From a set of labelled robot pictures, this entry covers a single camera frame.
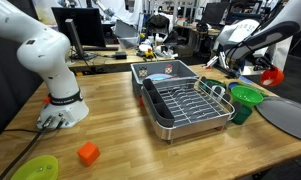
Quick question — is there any aluminium rail clamp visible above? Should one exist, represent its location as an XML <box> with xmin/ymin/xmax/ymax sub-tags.
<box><xmin>204</xmin><ymin>54</ymin><xmax>228</xmax><ymax>72</ymax></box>

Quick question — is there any blue tape patch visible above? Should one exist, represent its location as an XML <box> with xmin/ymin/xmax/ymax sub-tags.
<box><xmin>239</xmin><ymin>75</ymin><xmax>255</xmax><ymax>85</ymax></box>

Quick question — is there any black computer monitor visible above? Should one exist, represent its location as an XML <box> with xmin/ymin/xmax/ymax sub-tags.
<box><xmin>51</xmin><ymin>7</ymin><xmax>107</xmax><ymax>62</ymax></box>

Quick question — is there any black backpack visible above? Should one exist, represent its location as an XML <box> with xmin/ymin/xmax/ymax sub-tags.
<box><xmin>146</xmin><ymin>14</ymin><xmax>171</xmax><ymax>30</ymax></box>

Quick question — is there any orange cube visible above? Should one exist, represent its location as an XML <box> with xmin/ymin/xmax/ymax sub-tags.
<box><xmin>77</xmin><ymin>141</ymin><xmax>101</xmax><ymax>167</ymax></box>

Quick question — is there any thick gray base cable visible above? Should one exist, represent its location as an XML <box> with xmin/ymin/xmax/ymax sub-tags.
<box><xmin>0</xmin><ymin>114</ymin><xmax>54</xmax><ymax>180</ymax></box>

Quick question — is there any white bowl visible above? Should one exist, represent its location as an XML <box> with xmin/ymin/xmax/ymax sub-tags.
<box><xmin>137</xmin><ymin>43</ymin><xmax>153</xmax><ymax>53</ymax></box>

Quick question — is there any gray plastic bin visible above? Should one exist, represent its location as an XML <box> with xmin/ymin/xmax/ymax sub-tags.
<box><xmin>130</xmin><ymin>59</ymin><xmax>200</xmax><ymax>101</ymax></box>

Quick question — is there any dark green plate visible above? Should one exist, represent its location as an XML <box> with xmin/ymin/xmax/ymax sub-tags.
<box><xmin>199</xmin><ymin>77</ymin><xmax>228</xmax><ymax>94</ymax></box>

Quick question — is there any dark green cup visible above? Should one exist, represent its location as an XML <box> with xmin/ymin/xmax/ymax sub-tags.
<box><xmin>231</xmin><ymin>104</ymin><xmax>254</xmax><ymax>126</ymax></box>

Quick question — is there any orange plastic bowl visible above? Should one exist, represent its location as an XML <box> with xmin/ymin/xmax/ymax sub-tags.
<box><xmin>259</xmin><ymin>65</ymin><xmax>286</xmax><ymax>88</ymax></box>

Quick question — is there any green plastic bowl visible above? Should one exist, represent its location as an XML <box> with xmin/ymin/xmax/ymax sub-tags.
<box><xmin>230</xmin><ymin>84</ymin><xmax>265</xmax><ymax>108</ymax></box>

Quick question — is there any yellow toy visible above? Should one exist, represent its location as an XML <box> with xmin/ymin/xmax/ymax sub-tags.
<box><xmin>143</xmin><ymin>47</ymin><xmax>156</xmax><ymax>62</ymax></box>

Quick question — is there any black power adapter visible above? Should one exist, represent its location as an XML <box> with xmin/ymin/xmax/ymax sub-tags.
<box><xmin>113</xmin><ymin>51</ymin><xmax>128</xmax><ymax>61</ymax></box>

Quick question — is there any white mug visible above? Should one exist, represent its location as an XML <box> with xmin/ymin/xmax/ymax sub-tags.
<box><xmin>209</xmin><ymin>84</ymin><xmax>227</xmax><ymax>102</ymax></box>

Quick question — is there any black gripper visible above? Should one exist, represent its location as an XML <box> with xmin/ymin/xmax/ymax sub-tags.
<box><xmin>251</xmin><ymin>54</ymin><xmax>277</xmax><ymax>74</ymax></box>

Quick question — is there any thin black base cable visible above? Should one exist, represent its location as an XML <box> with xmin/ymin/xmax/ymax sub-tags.
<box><xmin>2</xmin><ymin>113</ymin><xmax>66</xmax><ymax>134</ymax></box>

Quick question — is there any gray steel dish rack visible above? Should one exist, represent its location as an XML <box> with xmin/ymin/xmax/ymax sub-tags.
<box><xmin>141</xmin><ymin>77</ymin><xmax>236</xmax><ymax>145</ymax></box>

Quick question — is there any blue plate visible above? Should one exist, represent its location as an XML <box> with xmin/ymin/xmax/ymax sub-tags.
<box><xmin>227</xmin><ymin>81</ymin><xmax>242</xmax><ymax>91</ymax></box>

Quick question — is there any black keyboard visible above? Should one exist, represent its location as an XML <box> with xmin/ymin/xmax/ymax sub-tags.
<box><xmin>82</xmin><ymin>45</ymin><xmax>120</xmax><ymax>52</ymax></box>

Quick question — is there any dark flat screen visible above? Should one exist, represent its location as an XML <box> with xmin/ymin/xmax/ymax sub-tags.
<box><xmin>200</xmin><ymin>2</ymin><xmax>232</xmax><ymax>26</ymax></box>

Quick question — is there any clear plastic tub with lid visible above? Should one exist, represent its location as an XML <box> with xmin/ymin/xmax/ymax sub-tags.
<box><xmin>112</xmin><ymin>19</ymin><xmax>140</xmax><ymax>50</ymax></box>

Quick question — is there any gray round tray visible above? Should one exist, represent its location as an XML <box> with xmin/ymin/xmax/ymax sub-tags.
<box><xmin>255</xmin><ymin>96</ymin><xmax>301</xmax><ymax>144</ymax></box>

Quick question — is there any wooden office desk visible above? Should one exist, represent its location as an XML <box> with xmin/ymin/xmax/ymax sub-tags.
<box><xmin>67</xmin><ymin>44</ymin><xmax>178</xmax><ymax>74</ymax></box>

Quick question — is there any checkered marker sticker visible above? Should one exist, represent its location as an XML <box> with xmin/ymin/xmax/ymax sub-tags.
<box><xmin>164</xmin><ymin>64</ymin><xmax>174</xmax><ymax>75</ymax></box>
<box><xmin>138</xmin><ymin>67</ymin><xmax>148</xmax><ymax>78</ymax></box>

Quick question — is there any light blue dish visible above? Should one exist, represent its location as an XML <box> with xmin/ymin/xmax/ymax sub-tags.
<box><xmin>145</xmin><ymin>73</ymin><xmax>178</xmax><ymax>83</ymax></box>

